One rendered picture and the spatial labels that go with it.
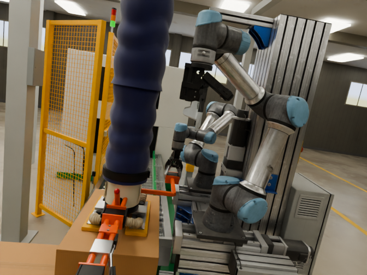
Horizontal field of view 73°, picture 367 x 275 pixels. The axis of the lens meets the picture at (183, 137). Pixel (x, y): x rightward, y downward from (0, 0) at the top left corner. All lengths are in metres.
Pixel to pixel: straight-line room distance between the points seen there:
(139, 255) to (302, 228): 0.84
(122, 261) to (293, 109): 0.89
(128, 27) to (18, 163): 1.79
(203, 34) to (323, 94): 12.36
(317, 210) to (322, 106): 11.70
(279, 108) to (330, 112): 12.27
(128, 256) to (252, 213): 0.52
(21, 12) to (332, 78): 12.27
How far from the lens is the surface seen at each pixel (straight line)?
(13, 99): 2.50
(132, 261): 1.14
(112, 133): 1.18
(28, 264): 1.77
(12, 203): 2.75
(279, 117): 1.04
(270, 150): 1.03
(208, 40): 0.79
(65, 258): 1.17
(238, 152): 1.36
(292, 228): 1.47
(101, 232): 0.98
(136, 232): 1.22
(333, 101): 13.33
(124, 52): 1.13
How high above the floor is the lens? 1.61
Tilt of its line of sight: 10 degrees down
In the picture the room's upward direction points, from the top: 9 degrees clockwise
